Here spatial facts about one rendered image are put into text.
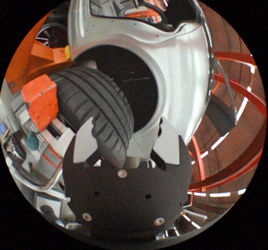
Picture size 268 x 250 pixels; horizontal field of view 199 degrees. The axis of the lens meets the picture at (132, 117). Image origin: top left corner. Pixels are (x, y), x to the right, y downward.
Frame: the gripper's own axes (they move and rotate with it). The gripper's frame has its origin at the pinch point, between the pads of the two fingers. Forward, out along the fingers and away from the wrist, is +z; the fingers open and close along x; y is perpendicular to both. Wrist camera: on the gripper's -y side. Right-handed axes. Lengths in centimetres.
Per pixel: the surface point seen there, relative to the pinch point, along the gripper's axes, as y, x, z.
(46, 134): 1.9, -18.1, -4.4
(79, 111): 0.0, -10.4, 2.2
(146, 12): -258, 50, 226
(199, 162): 247, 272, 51
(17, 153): 3.4, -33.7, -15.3
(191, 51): -24.8, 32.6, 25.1
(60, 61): -27, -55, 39
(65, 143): 4.6, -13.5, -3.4
